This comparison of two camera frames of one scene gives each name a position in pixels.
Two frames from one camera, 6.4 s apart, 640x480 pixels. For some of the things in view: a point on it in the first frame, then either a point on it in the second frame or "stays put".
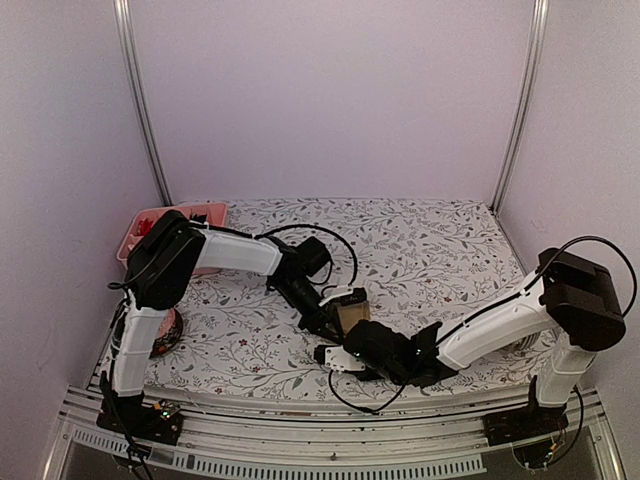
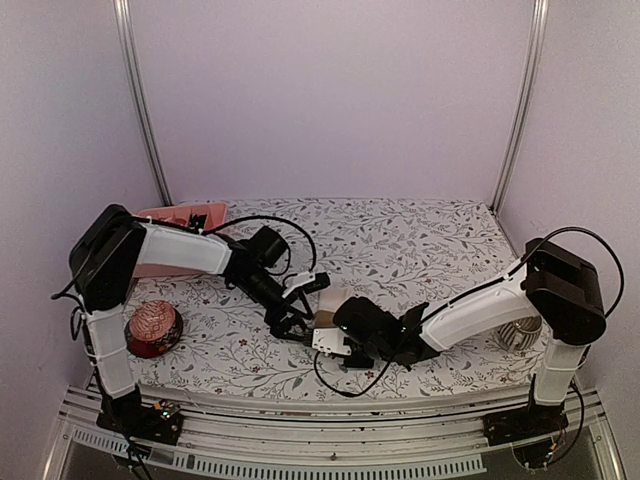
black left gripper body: [291, 292] -> [254, 285]
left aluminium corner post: [124, 11] stays put
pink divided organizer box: [213, 214] stays put
